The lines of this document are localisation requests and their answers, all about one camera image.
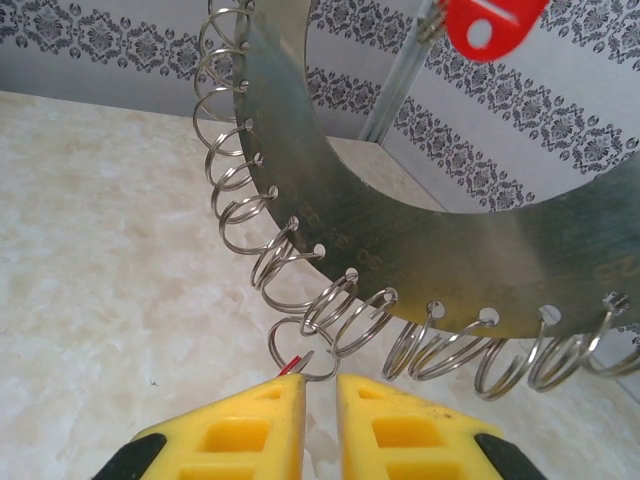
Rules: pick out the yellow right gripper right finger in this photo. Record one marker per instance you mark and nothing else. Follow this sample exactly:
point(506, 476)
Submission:
point(410, 405)

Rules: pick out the aluminium frame corner post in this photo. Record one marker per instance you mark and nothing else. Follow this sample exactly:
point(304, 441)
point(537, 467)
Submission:
point(395, 85)

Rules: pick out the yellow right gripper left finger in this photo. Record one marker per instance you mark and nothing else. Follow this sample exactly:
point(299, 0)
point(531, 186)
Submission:
point(240, 400)

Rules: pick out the red head key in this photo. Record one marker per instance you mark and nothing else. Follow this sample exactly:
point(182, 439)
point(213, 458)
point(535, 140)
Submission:
point(520, 25)

